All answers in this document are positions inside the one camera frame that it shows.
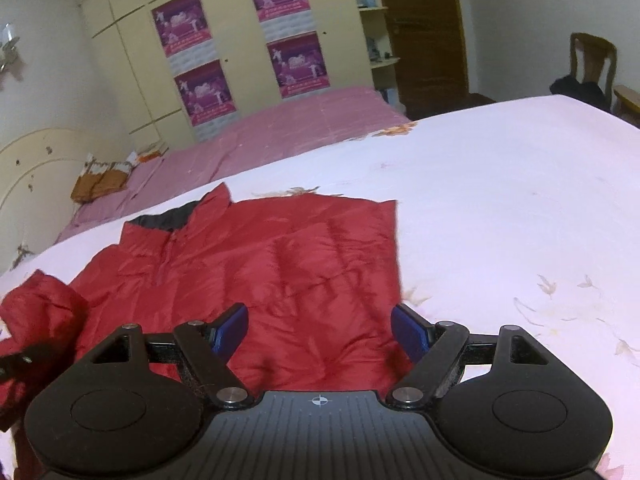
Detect pink checked bed cover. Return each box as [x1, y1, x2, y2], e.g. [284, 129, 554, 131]
[56, 87, 409, 242]

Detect cream bed headboard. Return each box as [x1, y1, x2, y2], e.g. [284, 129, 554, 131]
[1, 128, 132, 272]

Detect corner open shelf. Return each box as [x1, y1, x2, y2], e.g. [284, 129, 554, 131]
[356, 0, 406, 113]

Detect lower right purple poster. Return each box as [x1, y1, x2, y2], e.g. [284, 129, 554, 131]
[267, 32, 330, 99]

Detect cream yellow wardrobe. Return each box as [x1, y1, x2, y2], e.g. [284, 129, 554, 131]
[78, 0, 373, 148]

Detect dark clothes on chair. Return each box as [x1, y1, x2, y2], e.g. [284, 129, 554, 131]
[549, 75, 608, 110]

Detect white floral bed sheet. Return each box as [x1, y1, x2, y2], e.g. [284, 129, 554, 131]
[1, 96, 639, 479]

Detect lower left purple poster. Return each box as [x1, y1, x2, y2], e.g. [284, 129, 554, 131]
[175, 60, 236, 127]

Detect wall lamp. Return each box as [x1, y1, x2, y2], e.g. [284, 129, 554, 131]
[0, 23, 20, 73]

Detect upper left purple poster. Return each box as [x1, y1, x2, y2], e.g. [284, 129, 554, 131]
[152, 0, 212, 58]

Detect red down jacket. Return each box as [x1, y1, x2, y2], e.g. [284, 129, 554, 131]
[1, 185, 409, 479]

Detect brown wooden door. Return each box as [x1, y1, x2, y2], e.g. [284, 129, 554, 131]
[383, 0, 469, 118]

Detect wooden chair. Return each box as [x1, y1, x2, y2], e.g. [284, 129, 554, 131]
[570, 32, 617, 110]

